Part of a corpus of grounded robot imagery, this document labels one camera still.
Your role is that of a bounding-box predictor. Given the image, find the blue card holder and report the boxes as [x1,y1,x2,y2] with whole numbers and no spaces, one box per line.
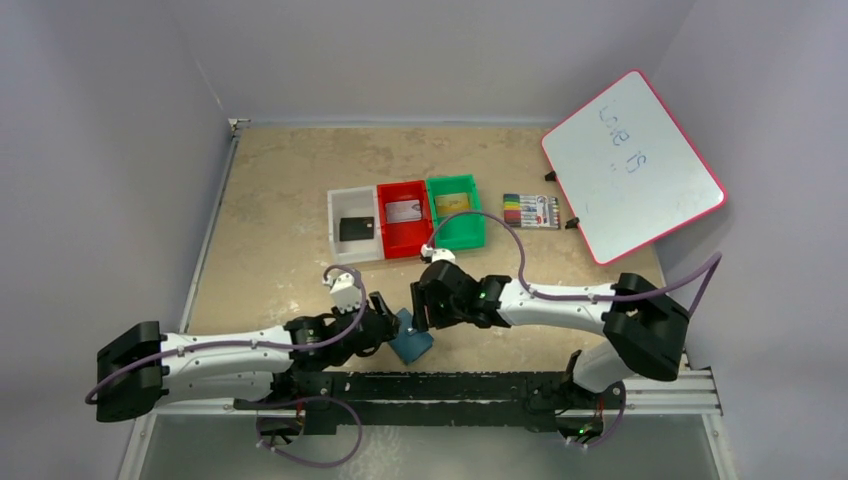
[388,308,434,366]

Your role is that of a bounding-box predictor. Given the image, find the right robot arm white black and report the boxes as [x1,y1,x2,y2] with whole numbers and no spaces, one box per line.
[410,260,690,394]

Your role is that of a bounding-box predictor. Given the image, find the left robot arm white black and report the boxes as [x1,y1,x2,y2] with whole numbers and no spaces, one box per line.
[86,292,400,423]

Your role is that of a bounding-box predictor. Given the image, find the black card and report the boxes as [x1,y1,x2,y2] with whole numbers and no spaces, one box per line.
[339,217,375,242]

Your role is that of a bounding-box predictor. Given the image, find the gold card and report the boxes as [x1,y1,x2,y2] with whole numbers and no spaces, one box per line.
[434,192,471,218]

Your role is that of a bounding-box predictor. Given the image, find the white grey card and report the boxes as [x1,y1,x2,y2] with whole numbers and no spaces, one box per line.
[385,199,423,224]

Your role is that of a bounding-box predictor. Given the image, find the green plastic bin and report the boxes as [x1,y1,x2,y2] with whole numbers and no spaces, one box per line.
[425,174,486,250]

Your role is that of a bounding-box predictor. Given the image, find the red plastic bin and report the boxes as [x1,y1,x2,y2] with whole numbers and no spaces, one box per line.
[376,180,433,259]

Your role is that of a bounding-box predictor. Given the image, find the white plastic bin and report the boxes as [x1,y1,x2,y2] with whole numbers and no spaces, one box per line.
[327,185,385,264]

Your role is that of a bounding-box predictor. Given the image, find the marker pen pack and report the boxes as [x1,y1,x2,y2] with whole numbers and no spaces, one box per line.
[502,193,561,230]

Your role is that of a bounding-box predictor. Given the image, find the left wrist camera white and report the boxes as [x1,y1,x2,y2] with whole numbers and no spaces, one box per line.
[323,272,362,314]

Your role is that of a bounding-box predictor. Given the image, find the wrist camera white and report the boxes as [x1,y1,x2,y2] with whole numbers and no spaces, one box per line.
[323,272,362,314]
[420,244,456,263]

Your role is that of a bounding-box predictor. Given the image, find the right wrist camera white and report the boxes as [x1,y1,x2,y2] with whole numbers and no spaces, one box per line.
[420,244,456,263]

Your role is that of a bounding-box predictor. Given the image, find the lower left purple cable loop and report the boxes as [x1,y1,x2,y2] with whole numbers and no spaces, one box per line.
[254,395,364,470]

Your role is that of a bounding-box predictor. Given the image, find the purple cable loop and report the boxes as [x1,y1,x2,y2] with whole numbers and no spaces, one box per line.
[254,395,364,470]
[564,384,629,452]

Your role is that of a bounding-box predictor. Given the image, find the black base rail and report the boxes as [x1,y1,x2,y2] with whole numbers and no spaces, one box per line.
[234,371,625,435]

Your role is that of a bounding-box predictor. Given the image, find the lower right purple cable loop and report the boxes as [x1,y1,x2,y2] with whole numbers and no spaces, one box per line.
[564,384,629,452]

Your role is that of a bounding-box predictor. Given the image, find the whiteboard with pink frame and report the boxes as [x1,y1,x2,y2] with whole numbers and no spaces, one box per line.
[541,70,727,265]

